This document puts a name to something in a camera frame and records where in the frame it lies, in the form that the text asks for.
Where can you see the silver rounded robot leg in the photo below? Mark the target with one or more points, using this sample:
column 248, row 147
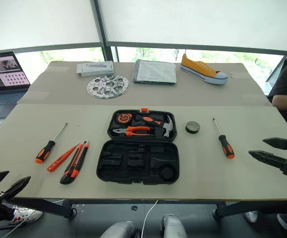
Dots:
column 173, row 226
column 120, row 229

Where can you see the white red sneaker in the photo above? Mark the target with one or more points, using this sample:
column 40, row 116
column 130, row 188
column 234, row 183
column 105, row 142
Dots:
column 26, row 215

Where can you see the yellow canvas sneaker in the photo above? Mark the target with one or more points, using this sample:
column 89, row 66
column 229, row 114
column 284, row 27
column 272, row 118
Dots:
column 200, row 69

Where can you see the pale bystander shoe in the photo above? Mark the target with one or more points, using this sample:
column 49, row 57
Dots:
column 250, row 216

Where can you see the small round black tin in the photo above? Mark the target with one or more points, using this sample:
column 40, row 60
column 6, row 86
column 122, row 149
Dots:
column 188, row 130

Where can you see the small black floor object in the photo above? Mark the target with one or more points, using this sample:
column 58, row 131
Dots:
column 134, row 208

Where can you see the orange black tape measure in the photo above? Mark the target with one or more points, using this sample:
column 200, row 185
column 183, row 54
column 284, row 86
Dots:
column 123, row 118

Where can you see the black tool case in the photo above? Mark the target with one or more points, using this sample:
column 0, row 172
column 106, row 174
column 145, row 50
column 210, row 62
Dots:
column 138, row 163

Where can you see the orange voltage tester pen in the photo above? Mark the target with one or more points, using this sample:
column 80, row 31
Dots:
column 61, row 158

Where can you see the dark framed display panel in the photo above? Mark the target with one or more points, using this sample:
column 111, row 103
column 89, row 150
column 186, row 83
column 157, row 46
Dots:
column 269, row 86

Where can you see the open grey laptop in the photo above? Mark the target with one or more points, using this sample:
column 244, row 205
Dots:
column 2, row 74

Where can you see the black window frame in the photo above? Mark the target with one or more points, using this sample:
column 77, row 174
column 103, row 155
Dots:
column 100, row 24

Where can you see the black table leg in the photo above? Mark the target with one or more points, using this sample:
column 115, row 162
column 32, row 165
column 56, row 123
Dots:
column 46, row 205
column 245, row 207

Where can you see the white flat cardboard box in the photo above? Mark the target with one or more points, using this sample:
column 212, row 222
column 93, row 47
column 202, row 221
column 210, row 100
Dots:
column 93, row 69

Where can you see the round perforated metal disc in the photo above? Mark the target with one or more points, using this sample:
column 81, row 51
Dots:
column 108, row 86

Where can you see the orange black utility knife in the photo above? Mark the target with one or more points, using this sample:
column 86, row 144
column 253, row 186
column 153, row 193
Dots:
column 74, row 166

